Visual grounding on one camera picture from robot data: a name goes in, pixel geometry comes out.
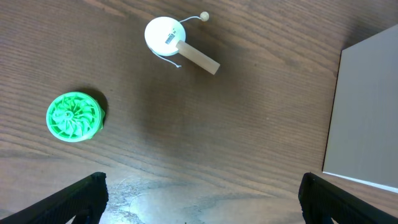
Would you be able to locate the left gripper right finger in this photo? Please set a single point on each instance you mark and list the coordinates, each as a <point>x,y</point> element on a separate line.
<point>323,202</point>

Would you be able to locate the green plastic wheel toy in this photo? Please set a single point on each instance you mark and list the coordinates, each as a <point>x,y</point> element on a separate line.
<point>74,117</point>

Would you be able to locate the white drum toy wooden handle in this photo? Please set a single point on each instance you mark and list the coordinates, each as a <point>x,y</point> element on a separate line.
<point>166,36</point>

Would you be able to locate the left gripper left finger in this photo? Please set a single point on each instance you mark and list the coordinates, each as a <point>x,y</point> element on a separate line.
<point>82,202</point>

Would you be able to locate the white cardboard box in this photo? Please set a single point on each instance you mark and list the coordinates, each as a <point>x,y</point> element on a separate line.
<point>362,139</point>

